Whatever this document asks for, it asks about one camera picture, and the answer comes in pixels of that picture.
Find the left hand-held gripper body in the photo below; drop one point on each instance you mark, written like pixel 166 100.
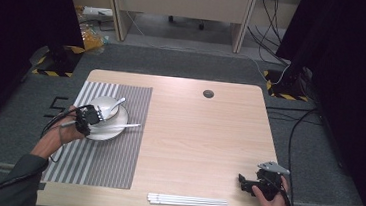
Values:
pixel 87 117

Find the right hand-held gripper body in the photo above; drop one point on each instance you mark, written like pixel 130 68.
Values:
pixel 269 184

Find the white bowl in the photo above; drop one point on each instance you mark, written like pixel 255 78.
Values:
pixel 108 104

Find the white plate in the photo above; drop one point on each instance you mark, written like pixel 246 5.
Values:
pixel 109 131

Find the white spoon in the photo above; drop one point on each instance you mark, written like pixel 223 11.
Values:
pixel 116 104

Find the white chopstick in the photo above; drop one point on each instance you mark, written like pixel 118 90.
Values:
pixel 125 125
pixel 189 204
pixel 186 198

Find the person's left hand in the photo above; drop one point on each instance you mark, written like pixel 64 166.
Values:
pixel 66 129

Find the grey striped placemat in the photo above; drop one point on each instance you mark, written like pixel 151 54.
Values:
pixel 98 162

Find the black stand base striped tape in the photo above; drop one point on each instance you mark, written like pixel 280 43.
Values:
pixel 61 60
pixel 286 87

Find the yellow plastic bag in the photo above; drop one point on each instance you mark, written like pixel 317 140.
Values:
pixel 91 38

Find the round dark table grommet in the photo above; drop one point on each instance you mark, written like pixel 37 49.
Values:
pixel 208 93

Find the white flat box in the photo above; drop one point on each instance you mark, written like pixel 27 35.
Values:
pixel 97 11

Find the black curtain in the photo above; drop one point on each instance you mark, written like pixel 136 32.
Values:
pixel 20 28
pixel 357 81

